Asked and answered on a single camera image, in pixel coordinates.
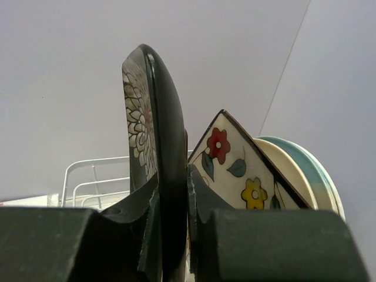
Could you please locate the cream and blue round plate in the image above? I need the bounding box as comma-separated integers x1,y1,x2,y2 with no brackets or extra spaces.
258,136,338,213

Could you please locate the white wire dish rack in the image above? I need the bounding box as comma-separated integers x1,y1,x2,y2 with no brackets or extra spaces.
0,149,194,212

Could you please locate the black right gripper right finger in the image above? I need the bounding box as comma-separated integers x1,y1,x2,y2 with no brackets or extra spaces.
187,165,370,281

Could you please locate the cream and yellow round plate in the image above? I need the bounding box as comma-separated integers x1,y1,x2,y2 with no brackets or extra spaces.
254,139,318,210

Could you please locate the black floral square plate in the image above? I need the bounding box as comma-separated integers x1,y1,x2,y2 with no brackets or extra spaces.
122,44,187,281

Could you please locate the green red rimmed white plate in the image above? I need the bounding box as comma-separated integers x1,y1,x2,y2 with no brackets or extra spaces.
321,166,346,221

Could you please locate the square floral cream plate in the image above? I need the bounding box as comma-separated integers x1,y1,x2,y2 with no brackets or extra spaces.
189,109,307,209

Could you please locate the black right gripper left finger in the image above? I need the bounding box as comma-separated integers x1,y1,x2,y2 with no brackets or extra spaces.
1,177,162,281

